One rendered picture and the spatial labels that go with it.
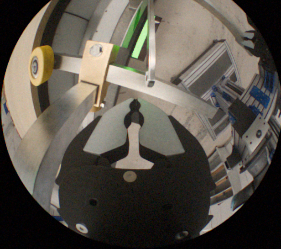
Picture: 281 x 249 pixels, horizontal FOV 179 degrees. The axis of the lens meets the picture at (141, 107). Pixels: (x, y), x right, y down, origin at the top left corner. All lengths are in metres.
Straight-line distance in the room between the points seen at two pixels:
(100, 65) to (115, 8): 0.34
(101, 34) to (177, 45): 0.81
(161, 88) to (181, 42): 0.96
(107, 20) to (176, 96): 0.38
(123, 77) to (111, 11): 0.35
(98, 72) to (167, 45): 0.94
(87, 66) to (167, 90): 0.14
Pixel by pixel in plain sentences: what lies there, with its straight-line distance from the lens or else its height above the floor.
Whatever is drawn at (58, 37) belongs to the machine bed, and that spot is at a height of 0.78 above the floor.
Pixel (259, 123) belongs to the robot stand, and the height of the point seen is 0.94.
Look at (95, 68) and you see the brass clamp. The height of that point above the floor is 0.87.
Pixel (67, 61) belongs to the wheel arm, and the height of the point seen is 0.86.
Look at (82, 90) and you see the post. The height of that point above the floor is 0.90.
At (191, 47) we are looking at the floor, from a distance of 1.16.
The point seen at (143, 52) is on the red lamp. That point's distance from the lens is 0.32.
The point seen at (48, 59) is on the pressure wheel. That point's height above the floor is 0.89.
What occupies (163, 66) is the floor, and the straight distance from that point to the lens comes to 1.05.
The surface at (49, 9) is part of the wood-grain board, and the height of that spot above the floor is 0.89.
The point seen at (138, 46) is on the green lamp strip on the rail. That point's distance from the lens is 0.32.
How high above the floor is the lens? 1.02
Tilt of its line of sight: 59 degrees down
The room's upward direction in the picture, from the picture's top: 178 degrees clockwise
